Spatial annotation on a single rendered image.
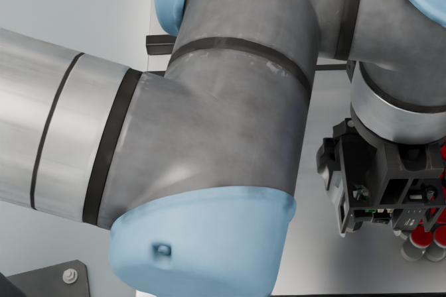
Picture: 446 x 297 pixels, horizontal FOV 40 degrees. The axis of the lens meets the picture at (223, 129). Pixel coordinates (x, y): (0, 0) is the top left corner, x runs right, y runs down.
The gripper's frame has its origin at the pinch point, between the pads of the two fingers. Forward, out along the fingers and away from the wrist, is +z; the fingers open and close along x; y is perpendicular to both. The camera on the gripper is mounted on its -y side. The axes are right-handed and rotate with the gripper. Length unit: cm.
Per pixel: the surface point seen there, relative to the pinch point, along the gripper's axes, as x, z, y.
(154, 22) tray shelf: -22.3, 5.7, -28.1
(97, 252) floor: -49, 94, -29
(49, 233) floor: -62, 94, -34
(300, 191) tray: -5.0, 5.5, -3.3
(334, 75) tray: -0.4, 2.8, -16.7
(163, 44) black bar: -20.6, 3.8, -22.8
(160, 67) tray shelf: -21.1, 5.7, -20.8
